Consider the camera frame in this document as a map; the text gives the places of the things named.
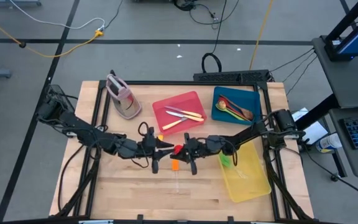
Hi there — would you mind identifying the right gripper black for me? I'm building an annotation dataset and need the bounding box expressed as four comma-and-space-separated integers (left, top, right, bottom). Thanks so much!
170, 133, 226, 175

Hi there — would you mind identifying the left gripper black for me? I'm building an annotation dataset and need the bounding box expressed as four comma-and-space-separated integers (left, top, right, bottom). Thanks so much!
123, 126, 175, 174

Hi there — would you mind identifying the clear plastic spoon orange handle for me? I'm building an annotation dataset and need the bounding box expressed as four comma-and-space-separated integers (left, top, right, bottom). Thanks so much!
171, 159, 180, 194

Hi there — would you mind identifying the cream-handled knife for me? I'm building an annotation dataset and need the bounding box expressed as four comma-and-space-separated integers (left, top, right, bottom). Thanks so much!
165, 111, 205, 123
162, 117, 188, 131
165, 105, 203, 119

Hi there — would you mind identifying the green spatula clear handle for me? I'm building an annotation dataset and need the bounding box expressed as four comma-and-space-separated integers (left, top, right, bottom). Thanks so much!
219, 154, 249, 180

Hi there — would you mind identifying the green silicone spoon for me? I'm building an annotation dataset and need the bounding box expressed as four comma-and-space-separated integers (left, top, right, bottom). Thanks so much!
215, 102, 246, 122

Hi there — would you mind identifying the gold metal spoon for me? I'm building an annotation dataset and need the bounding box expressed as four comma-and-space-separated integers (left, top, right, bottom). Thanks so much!
218, 100, 249, 121

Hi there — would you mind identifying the red silicone spoon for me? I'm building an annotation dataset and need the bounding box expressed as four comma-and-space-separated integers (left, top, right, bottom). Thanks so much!
218, 96, 250, 121

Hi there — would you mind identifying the dark wooden spoon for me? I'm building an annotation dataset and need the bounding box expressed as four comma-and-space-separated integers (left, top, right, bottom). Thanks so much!
219, 94, 255, 121

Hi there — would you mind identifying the pink plastic bin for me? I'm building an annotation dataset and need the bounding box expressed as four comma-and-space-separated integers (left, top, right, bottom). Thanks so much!
152, 90, 208, 137

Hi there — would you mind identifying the yellow plastic bin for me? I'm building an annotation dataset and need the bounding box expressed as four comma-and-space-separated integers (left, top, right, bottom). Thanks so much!
218, 140, 272, 203

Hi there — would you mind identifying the blue plastic bin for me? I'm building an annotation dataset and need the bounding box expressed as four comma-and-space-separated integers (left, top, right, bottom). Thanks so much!
211, 86, 262, 126

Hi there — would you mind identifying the black perforated power strip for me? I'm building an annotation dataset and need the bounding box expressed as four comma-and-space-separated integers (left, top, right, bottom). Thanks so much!
193, 69, 270, 83

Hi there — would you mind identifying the black mesh control box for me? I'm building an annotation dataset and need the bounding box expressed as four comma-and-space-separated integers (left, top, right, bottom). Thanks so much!
44, 83, 76, 113

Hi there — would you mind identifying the white paper sheet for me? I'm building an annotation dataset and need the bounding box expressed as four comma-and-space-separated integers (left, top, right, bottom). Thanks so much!
290, 107, 320, 146

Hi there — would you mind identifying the white canister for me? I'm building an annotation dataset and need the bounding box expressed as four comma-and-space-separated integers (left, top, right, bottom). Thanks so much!
314, 133, 343, 154

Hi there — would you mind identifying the grey desk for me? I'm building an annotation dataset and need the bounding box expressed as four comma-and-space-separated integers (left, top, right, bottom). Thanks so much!
293, 35, 358, 178

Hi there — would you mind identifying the grey stand base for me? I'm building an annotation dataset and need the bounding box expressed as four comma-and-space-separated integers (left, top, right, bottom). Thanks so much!
0, 0, 42, 7

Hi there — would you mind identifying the chrome grater pink handle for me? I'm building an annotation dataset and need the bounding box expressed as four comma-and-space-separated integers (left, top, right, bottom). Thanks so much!
106, 73, 142, 121

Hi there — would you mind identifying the black aluminium rig frame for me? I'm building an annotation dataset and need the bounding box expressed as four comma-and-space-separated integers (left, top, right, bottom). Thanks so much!
54, 79, 315, 224

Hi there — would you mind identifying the black hanging cable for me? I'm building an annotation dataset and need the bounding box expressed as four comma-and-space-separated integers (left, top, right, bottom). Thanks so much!
201, 0, 228, 74

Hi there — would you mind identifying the yellow extension cable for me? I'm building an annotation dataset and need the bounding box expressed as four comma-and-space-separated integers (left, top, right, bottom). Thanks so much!
0, 9, 104, 59

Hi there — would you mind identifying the yellow hanging cable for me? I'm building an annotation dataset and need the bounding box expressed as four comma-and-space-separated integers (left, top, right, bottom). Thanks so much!
249, 0, 275, 71

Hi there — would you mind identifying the black floor cable bundle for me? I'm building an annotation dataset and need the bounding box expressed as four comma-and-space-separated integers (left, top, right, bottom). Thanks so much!
172, 0, 241, 30

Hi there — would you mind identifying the white floor cable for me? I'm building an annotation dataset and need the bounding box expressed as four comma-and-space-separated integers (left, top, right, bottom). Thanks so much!
9, 0, 106, 31

